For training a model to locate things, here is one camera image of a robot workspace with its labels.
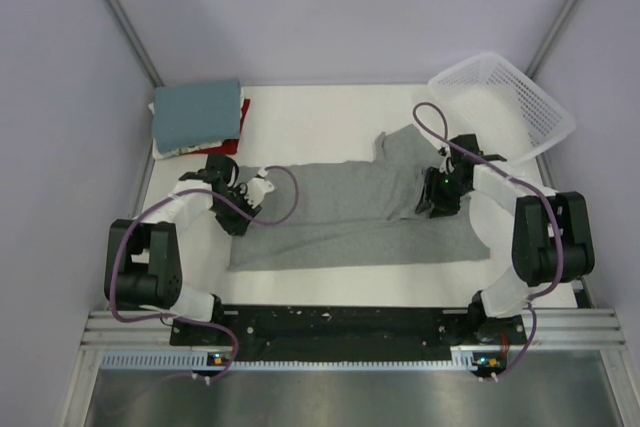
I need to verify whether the corner aluminium post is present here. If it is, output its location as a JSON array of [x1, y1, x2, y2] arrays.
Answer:
[[525, 0, 583, 80], [102, 0, 164, 88]]

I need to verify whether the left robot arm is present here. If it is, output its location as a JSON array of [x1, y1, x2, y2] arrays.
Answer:
[[104, 155, 275, 344]]

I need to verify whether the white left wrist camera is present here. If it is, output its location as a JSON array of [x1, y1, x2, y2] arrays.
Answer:
[[244, 168, 275, 209]]

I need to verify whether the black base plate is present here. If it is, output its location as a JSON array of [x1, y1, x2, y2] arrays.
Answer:
[[170, 304, 526, 362]]

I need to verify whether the slotted cable duct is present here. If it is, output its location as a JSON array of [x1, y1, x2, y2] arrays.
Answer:
[[101, 348, 504, 371]]

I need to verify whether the grey t-shirt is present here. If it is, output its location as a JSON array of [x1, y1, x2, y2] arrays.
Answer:
[[229, 125, 490, 272]]

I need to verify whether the left corner aluminium post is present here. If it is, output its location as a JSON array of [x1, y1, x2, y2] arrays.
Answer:
[[102, 0, 164, 88]]

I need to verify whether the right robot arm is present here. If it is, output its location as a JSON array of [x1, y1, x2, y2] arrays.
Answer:
[[416, 134, 595, 343]]

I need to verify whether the folded blue t-shirt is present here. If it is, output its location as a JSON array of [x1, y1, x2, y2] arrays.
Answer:
[[153, 78, 244, 141]]

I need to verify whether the white plastic basket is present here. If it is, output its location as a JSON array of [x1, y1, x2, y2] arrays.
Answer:
[[427, 52, 576, 165]]

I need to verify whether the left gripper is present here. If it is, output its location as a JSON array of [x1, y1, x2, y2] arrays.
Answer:
[[211, 186, 261, 236]]

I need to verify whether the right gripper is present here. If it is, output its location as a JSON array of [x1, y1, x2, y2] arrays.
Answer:
[[415, 167, 470, 218]]

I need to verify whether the folded red t-shirt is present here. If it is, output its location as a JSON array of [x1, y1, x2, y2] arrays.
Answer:
[[194, 98, 251, 155]]

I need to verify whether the right corner aluminium post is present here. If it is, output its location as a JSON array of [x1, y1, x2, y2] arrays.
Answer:
[[525, 0, 583, 80]]

